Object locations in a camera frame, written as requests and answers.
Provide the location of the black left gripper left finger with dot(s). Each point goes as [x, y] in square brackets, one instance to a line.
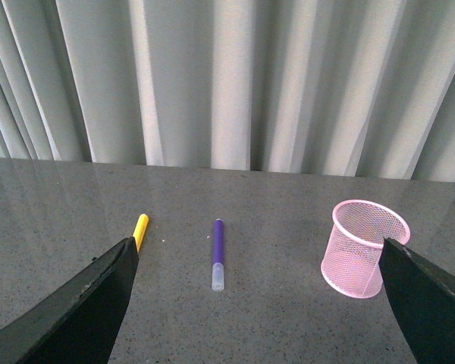
[80, 321]

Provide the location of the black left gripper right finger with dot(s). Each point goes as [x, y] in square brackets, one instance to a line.
[422, 298]

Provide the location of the purple highlighter pen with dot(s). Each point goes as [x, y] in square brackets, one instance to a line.
[218, 256]

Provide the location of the pink mesh pen cup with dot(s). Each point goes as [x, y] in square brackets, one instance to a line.
[350, 263]

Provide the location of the yellow highlighter pen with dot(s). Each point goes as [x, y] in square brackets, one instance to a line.
[140, 230]

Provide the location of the grey pleated curtain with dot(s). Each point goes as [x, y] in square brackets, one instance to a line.
[349, 88]

